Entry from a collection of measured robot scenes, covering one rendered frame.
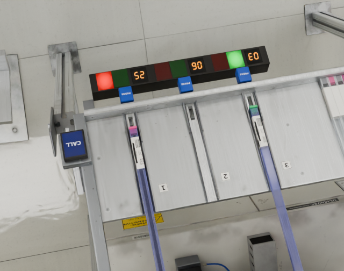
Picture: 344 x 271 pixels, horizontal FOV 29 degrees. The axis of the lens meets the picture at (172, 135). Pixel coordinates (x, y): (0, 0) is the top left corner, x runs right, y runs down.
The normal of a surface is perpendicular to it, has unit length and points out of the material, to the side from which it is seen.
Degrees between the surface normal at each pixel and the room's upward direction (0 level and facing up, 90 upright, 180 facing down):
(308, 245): 0
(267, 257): 0
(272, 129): 42
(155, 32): 0
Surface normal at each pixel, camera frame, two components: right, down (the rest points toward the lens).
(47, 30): 0.15, 0.29
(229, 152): 0.03, -0.41
